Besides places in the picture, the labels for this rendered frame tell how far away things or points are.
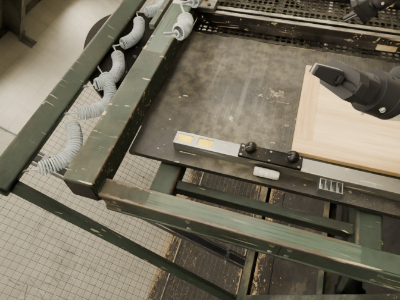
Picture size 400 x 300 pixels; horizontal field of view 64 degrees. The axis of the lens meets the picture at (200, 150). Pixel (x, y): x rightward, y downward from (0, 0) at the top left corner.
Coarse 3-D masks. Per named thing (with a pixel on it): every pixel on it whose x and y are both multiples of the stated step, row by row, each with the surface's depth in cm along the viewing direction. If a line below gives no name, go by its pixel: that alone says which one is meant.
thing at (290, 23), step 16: (176, 0) 144; (208, 0) 143; (208, 16) 146; (224, 16) 143; (240, 16) 141; (256, 16) 141; (272, 16) 141; (288, 16) 140; (256, 32) 145; (272, 32) 143; (288, 32) 140; (304, 32) 138; (320, 32) 136; (336, 32) 134; (352, 32) 132; (368, 32) 131; (384, 32) 132; (368, 48) 135
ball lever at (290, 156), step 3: (288, 153) 89; (291, 153) 89; (294, 153) 88; (297, 153) 89; (288, 156) 89; (291, 156) 88; (294, 156) 88; (297, 156) 88; (285, 159) 100; (288, 159) 89; (291, 159) 88; (294, 159) 88; (297, 159) 88; (291, 162) 89; (294, 162) 89
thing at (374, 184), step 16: (176, 144) 107; (192, 144) 106; (224, 144) 106; (224, 160) 107; (240, 160) 104; (304, 160) 101; (304, 176) 100; (320, 176) 98; (336, 176) 97; (352, 176) 97; (368, 176) 97; (384, 176) 97; (368, 192) 97; (384, 192) 95
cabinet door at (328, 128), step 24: (312, 96) 119; (336, 96) 119; (312, 120) 113; (336, 120) 113; (360, 120) 112; (384, 120) 112; (312, 144) 107; (336, 144) 107; (360, 144) 107; (384, 144) 106; (360, 168) 103; (384, 168) 101
